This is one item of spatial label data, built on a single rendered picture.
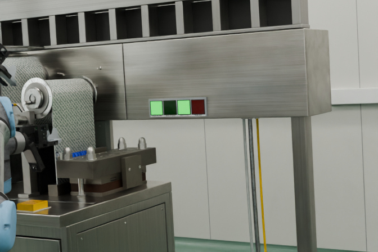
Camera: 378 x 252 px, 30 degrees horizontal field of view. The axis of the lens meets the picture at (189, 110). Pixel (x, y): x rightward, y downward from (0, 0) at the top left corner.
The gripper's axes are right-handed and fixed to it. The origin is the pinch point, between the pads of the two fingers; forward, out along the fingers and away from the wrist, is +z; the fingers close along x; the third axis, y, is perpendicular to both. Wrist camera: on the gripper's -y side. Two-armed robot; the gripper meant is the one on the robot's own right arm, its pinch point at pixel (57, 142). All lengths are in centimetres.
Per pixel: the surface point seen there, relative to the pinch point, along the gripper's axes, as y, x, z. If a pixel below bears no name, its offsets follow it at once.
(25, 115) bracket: 10.1, 9.2, -6.1
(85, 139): -1.0, -0.3, 15.7
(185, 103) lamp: 10.8, -36.7, 29.4
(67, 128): 4.2, -0.2, 5.7
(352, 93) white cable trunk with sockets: 3, -31, 258
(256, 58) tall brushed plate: 26, -66, 30
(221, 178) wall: -56, 72, 263
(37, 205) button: -17.2, -13.5, -27.2
